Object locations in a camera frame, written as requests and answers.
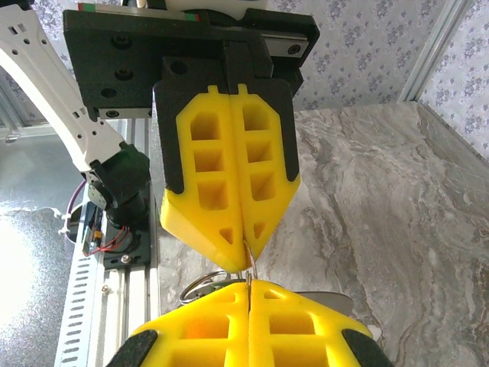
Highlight purple cable loop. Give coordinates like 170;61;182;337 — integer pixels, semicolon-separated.
65;180;91;244

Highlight small circuit board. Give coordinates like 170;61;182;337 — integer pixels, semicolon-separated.
82;202;105;258

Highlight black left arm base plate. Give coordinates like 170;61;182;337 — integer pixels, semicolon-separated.
102;223;154;271

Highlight silver keyring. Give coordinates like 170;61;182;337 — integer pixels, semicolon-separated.
178;268;231;307

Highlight white slotted cable duct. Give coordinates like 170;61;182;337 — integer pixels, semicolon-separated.
53;250;106;367

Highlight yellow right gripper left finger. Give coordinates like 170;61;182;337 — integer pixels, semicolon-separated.
105;281;251;367

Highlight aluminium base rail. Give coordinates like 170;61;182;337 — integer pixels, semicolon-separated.
87;118;162;367

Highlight red wire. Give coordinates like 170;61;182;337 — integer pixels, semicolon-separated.
86;225;135;254

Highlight aluminium frame post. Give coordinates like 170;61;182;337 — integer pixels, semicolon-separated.
397;0;477;105

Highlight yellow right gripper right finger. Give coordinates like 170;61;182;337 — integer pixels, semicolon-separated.
248;278;394;367

